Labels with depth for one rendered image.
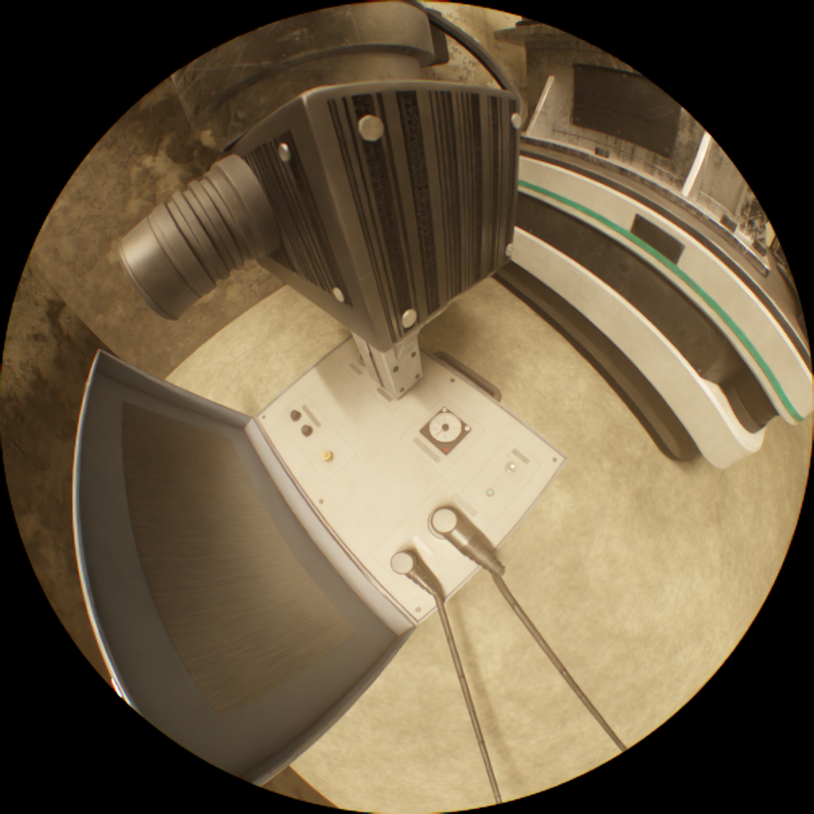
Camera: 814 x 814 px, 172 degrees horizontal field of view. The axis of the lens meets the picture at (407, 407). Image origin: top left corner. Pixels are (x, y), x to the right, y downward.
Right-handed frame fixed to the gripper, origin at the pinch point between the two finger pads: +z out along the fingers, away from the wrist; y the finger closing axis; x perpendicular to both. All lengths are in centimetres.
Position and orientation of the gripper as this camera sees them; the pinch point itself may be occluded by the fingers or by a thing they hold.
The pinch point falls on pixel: (392, 360)
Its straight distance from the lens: 34.9
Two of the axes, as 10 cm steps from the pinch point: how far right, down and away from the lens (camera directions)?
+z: 1.4, 4.8, 8.7
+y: -6.8, -5.9, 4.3
